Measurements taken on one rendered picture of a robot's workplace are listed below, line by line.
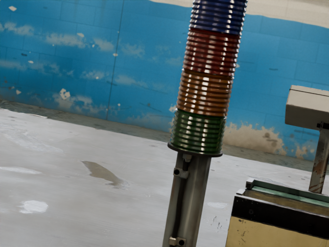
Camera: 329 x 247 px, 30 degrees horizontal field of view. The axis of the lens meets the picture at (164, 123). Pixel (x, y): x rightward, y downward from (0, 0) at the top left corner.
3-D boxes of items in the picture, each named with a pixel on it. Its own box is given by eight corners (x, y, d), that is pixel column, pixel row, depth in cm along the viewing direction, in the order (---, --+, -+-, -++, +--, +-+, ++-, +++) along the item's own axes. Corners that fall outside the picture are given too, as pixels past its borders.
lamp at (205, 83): (232, 114, 71) (239, 76, 71) (221, 119, 66) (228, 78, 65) (183, 104, 73) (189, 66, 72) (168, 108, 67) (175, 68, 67)
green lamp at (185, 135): (225, 151, 72) (232, 114, 71) (214, 160, 67) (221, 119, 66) (177, 140, 74) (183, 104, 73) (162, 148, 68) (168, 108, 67)
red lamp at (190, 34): (239, 76, 71) (246, 37, 70) (228, 78, 65) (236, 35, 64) (189, 66, 72) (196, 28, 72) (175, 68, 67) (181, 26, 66)
